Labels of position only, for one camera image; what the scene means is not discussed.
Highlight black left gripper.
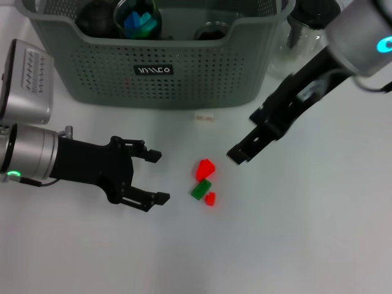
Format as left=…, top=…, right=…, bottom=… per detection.
left=50, top=136, right=171, bottom=214

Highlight red-orange sloped brick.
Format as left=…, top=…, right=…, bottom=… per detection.
left=195, top=158, right=216, bottom=181

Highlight glass carafe with black lid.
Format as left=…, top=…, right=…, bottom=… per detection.
left=268, top=12, right=331, bottom=82

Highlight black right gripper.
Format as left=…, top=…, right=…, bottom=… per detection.
left=226, top=48, right=350, bottom=167

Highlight right gripper cable with plug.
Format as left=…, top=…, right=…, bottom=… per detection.
left=352, top=70, right=392, bottom=93

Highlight green two-stud brick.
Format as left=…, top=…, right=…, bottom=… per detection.
left=190, top=179, right=212, bottom=202
left=130, top=29, right=154, bottom=40

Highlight left gripper cable with plug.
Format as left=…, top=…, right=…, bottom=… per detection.
left=0, top=175, right=59, bottom=188

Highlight grey-green perforated storage bin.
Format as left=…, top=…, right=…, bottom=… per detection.
left=14, top=0, right=296, bottom=110

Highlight black ceramic teapot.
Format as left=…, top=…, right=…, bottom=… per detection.
left=75, top=0, right=119, bottom=38

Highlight glass teacup with black sleeve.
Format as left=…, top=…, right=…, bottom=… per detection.
left=194, top=20, right=229, bottom=40
left=113, top=0, right=163, bottom=40

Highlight blue square building plate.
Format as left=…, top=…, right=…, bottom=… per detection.
left=123, top=11, right=141, bottom=31

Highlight teal square building plate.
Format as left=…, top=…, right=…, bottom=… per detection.
left=139, top=12, right=157, bottom=33

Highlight gripper cable with plug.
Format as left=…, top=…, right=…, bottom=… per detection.
left=0, top=175, right=59, bottom=188
left=352, top=70, right=392, bottom=93

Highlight white building brick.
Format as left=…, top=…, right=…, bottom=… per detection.
left=194, top=112, right=216, bottom=123

